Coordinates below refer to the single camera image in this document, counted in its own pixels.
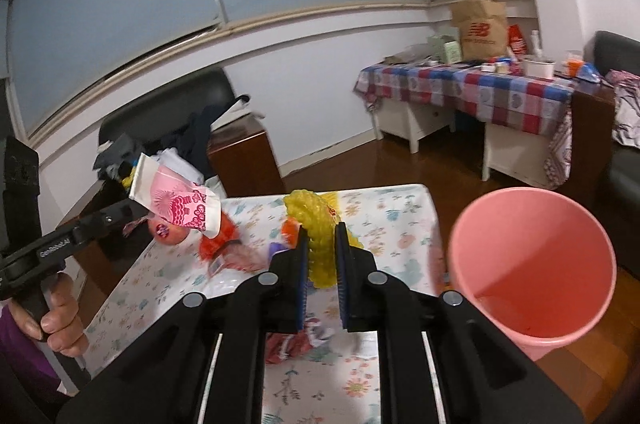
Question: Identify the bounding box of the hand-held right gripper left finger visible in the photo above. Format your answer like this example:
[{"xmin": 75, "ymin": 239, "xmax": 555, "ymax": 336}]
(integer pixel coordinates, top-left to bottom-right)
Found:
[{"xmin": 57, "ymin": 231, "xmax": 311, "ymax": 424}]

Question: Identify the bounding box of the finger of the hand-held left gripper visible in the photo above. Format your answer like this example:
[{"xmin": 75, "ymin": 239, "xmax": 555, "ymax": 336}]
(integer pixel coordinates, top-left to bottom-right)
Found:
[{"xmin": 74, "ymin": 198, "xmax": 151, "ymax": 246}]

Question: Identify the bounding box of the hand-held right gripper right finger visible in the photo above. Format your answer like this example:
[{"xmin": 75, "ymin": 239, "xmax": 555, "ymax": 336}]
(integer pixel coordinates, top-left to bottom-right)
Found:
[{"xmin": 334, "ymin": 221, "xmax": 586, "ymax": 424}]

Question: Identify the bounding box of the yellow bubble wrap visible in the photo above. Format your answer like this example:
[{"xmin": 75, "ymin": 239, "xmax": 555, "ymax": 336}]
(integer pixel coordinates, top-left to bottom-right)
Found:
[{"xmin": 283, "ymin": 189, "xmax": 366, "ymax": 290}]

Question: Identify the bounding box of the red apple with sticker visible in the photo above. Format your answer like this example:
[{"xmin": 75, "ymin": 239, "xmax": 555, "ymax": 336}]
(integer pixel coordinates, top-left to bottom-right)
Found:
[{"xmin": 149, "ymin": 214, "xmax": 189, "ymax": 248}]

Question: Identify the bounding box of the pink white paper bag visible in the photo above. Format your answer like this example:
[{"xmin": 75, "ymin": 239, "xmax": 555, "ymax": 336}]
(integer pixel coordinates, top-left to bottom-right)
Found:
[{"xmin": 127, "ymin": 153, "xmax": 222, "ymax": 240}]

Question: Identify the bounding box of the red plastic wrapper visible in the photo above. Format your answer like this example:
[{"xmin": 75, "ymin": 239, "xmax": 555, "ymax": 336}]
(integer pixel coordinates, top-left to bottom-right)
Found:
[{"xmin": 199, "ymin": 210, "xmax": 273, "ymax": 277}]

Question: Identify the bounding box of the pink plastic bucket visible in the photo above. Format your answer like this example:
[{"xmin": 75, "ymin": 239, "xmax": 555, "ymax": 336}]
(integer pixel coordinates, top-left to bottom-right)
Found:
[{"xmin": 448, "ymin": 187, "xmax": 617, "ymax": 361}]

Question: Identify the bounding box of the person's left forearm purple sleeve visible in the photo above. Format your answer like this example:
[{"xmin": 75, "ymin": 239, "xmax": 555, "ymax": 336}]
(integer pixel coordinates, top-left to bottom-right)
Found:
[{"xmin": 0, "ymin": 307, "xmax": 57, "ymax": 387}]

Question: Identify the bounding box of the person's left hand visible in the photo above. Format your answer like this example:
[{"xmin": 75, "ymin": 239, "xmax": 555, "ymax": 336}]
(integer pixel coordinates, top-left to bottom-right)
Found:
[{"xmin": 10, "ymin": 271, "xmax": 90, "ymax": 357}]

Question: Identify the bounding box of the floral tablecloth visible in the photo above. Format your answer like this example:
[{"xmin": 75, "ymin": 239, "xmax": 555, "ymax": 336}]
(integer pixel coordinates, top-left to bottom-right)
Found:
[{"xmin": 82, "ymin": 184, "xmax": 446, "ymax": 424}]

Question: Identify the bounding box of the pile of clothes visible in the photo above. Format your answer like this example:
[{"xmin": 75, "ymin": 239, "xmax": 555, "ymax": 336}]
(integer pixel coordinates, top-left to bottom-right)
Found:
[{"xmin": 92, "ymin": 104, "xmax": 221, "ymax": 197}]

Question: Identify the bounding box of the black leather armchair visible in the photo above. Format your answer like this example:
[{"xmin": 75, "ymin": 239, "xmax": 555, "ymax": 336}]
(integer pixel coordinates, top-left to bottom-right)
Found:
[{"xmin": 97, "ymin": 67, "xmax": 238, "ymax": 185}]

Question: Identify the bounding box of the brown wooden cabinet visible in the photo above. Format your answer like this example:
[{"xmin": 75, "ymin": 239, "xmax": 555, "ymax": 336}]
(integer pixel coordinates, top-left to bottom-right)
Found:
[{"xmin": 206, "ymin": 113, "xmax": 283, "ymax": 197}]

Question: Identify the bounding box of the white desk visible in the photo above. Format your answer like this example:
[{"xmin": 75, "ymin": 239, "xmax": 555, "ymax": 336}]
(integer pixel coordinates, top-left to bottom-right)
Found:
[{"xmin": 372, "ymin": 97, "xmax": 551, "ymax": 191}]

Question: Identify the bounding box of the plaid tablecloth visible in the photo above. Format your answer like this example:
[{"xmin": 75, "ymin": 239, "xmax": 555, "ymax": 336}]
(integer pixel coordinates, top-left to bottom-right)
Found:
[{"xmin": 354, "ymin": 63, "xmax": 576, "ymax": 191}]

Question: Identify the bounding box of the green box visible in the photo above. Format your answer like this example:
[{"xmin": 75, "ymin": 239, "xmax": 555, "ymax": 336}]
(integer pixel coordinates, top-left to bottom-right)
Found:
[{"xmin": 427, "ymin": 33, "xmax": 463, "ymax": 65}]

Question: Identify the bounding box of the brown paper bag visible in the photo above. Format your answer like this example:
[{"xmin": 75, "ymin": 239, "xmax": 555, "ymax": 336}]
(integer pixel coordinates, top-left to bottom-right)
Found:
[{"xmin": 451, "ymin": 0, "xmax": 508, "ymax": 60}]

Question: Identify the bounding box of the white bowl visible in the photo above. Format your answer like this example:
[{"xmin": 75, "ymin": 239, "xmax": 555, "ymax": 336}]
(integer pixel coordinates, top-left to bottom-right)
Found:
[{"xmin": 522, "ymin": 56, "xmax": 556, "ymax": 79}]

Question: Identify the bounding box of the brown wooden side table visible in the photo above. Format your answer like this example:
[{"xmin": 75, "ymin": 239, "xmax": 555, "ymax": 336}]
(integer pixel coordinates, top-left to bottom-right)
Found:
[{"xmin": 570, "ymin": 80, "xmax": 617, "ymax": 196}]

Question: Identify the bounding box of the red snack bag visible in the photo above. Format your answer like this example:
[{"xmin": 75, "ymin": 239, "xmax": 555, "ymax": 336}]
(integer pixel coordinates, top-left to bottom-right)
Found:
[{"xmin": 507, "ymin": 24, "xmax": 529, "ymax": 58}]

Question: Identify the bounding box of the black leather sofa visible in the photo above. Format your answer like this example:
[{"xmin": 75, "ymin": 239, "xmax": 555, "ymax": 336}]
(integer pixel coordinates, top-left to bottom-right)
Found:
[{"xmin": 592, "ymin": 30, "xmax": 640, "ymax": 205}]

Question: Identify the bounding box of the blue packet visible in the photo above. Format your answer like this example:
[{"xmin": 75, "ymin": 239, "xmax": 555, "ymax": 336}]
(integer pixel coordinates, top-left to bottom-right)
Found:
[{"xmin": 577, "ymin": 62, "xmax": 609, "ymax": 84}]

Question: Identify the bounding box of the patterned blanket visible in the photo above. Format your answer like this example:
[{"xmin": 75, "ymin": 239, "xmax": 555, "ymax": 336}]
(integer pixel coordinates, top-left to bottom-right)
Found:
[{"xmin": 605, "ymin": 69, "xmax": 640, "ymax": 150}]

